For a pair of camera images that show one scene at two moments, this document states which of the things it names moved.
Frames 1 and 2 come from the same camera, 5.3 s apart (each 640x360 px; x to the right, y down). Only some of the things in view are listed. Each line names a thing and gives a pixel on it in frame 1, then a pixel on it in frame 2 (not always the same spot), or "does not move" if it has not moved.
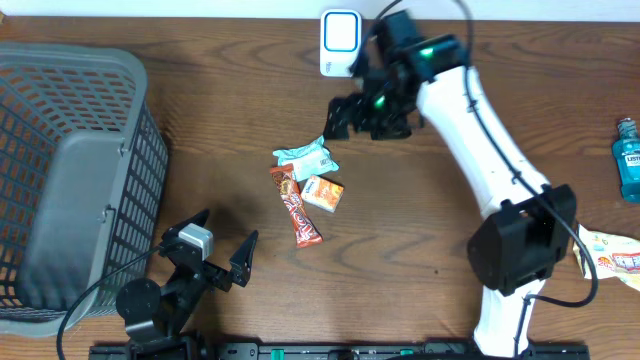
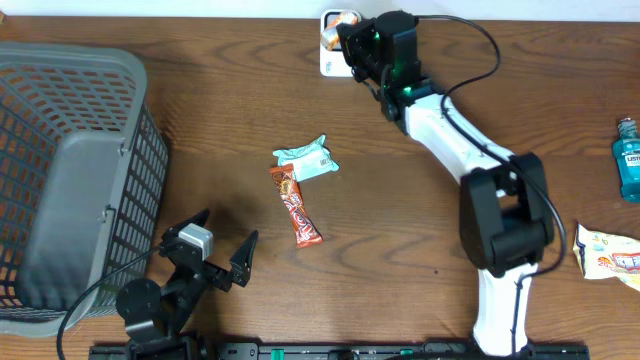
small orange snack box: [323, 192] -> [330, 39]
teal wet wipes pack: [307, 160] does not move
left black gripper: [240, 268] does not move
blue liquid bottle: [626, 151] does not move
